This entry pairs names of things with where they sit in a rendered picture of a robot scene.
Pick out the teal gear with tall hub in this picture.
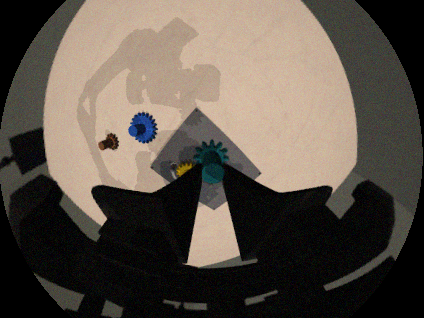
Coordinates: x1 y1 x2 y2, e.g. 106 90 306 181
192 139 229 184

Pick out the yellow gear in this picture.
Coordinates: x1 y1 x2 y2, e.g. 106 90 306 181
176 160 195 178

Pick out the brown gear with tall cylinder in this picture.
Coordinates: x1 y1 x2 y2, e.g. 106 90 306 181
97 134 120 151

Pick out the blue gear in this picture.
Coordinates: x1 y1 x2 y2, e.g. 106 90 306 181
128 111 157 143

